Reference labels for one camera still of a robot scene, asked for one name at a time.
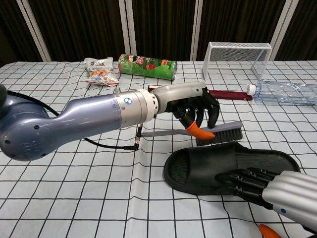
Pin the clear plastic water bottle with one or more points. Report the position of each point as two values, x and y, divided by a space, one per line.
277 91

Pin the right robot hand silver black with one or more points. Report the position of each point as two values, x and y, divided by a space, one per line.
289 191

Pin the black rubber slipper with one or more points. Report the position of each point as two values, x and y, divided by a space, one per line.
198 158

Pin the green chips can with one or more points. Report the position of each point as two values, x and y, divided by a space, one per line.
146 67

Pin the dark red folded fan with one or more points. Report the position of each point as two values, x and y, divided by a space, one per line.
230 95

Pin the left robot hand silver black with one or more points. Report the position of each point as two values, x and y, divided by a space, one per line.
180 93

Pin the left robot arm blue grey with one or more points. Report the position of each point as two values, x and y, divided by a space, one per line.
74 119

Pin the grey scrubbing brush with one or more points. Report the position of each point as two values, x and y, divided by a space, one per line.
223 136

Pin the white snack bag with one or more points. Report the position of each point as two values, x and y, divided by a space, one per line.
101 74

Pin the black folding screen white frame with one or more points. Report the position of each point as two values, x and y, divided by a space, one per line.
74 24

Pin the white black checkered tablecloth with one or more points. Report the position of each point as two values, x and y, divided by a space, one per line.
74 198

